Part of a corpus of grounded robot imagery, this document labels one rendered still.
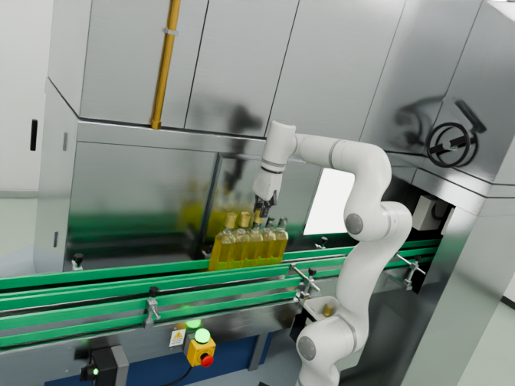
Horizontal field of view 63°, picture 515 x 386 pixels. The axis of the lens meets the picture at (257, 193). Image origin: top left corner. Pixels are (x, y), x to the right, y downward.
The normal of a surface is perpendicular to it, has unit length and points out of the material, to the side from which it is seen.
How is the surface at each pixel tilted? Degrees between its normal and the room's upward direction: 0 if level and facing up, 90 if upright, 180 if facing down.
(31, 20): 90
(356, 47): 90
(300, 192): 90
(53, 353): 90
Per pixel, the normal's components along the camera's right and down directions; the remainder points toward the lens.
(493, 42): -0.82, -0.01
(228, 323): 0.52, 0.40
